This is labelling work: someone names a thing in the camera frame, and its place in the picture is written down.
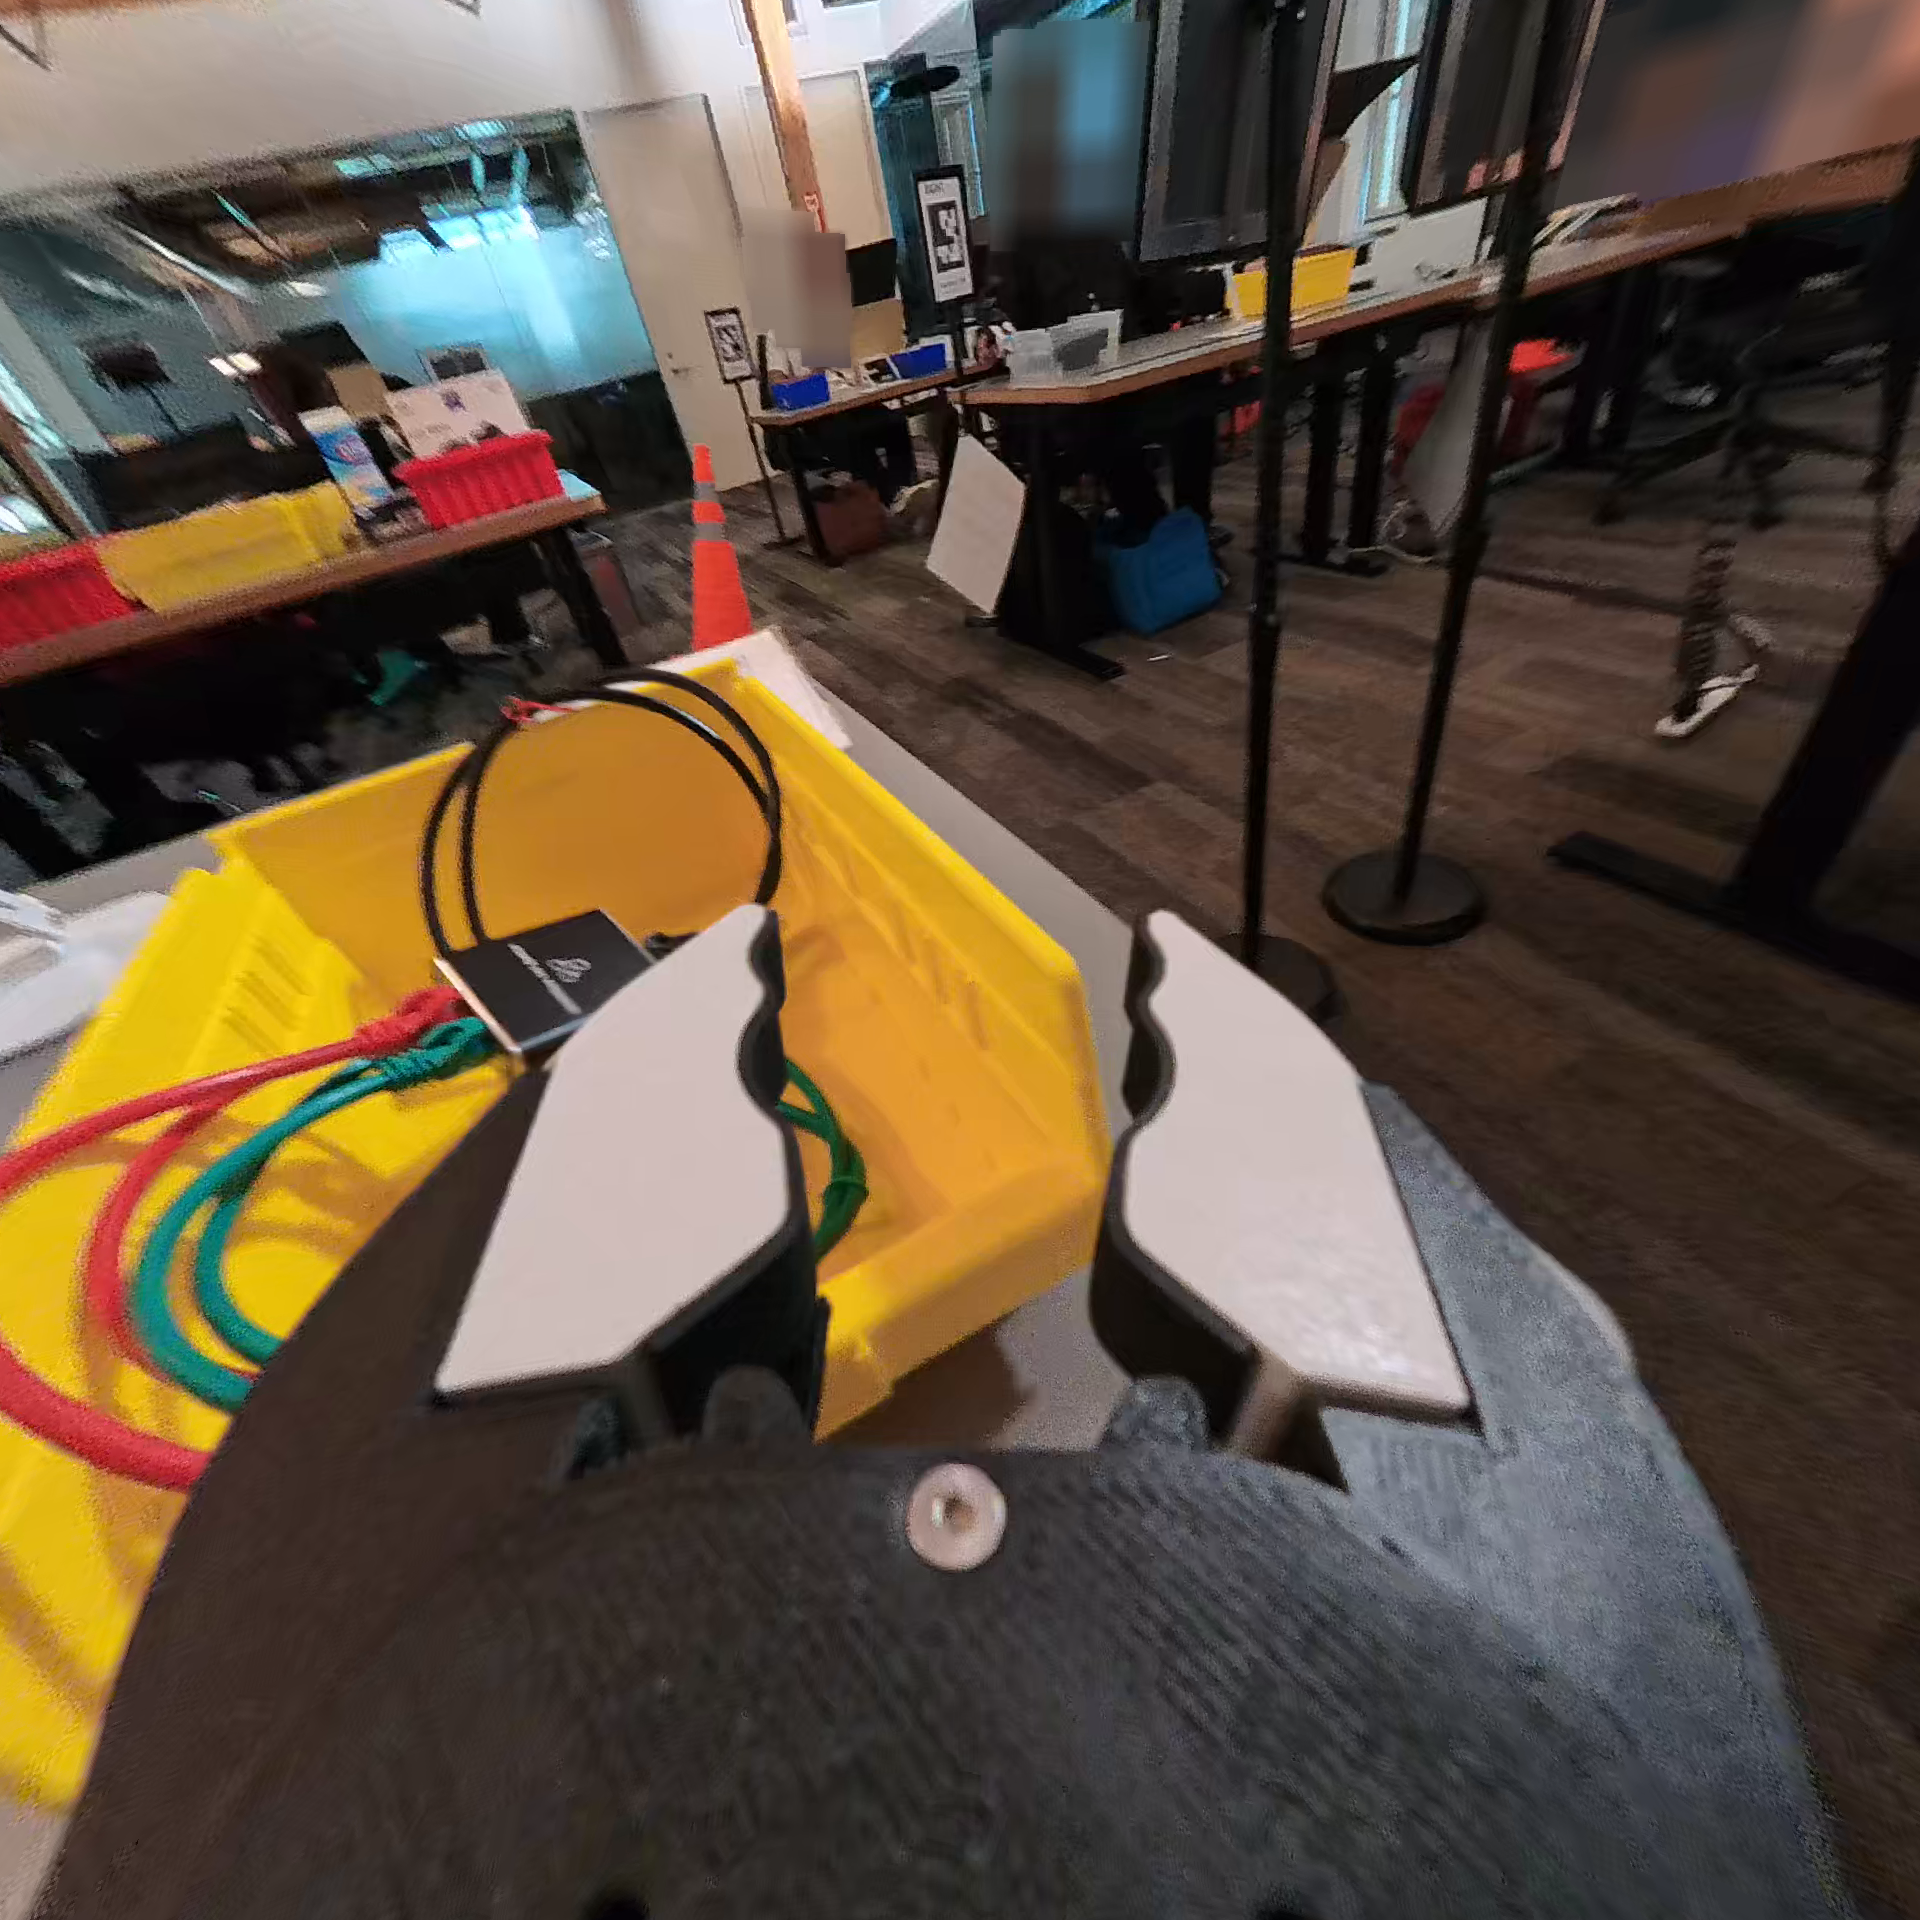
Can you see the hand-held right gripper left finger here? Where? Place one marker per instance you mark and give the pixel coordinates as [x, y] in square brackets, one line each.
[644, 1169]

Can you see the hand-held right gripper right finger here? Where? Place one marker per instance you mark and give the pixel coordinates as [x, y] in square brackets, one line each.
[1276, 1201]

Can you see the black network splitter box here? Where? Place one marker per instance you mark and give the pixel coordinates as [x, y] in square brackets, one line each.
[547, 974]

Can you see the yellow plastic bin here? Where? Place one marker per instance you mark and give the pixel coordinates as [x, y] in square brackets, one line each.
[224, 547]
[930, 1049]

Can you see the black pole with round base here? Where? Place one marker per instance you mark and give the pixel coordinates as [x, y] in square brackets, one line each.
[1446, 674]
[1264, 600]

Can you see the orange traffic cone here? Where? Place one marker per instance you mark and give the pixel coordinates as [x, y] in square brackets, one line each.
[721, 569]

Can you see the white paper sheet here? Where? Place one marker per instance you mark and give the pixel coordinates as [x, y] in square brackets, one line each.
[74, 961]

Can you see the blue fabric bag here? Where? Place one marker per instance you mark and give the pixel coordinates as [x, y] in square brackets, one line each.
[1164, 577]

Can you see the wooden work table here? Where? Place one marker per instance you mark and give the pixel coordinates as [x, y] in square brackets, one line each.
[374, 564]

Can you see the red plastic bin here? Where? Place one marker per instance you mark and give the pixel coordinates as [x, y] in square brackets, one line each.
[480, 480]
[61, 591]

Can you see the white leaning board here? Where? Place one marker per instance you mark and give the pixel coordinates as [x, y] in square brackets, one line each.
[974, 523]

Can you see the small blue bin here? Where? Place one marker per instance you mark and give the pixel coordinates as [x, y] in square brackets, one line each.
[801, 390]

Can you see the small framed marker sign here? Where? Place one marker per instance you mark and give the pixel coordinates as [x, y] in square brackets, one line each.
[729, 343]

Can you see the white door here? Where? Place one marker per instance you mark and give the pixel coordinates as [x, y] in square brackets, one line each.
[676, 284]

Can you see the small yellow bin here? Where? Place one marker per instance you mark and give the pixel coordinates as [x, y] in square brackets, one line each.
[1313, 280]

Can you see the black white marker board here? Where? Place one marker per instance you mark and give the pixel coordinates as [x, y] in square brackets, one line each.
[940, 233]

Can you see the dark monitor screen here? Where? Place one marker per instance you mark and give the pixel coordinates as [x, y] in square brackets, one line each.
[1477, 104]
[1216, 121]

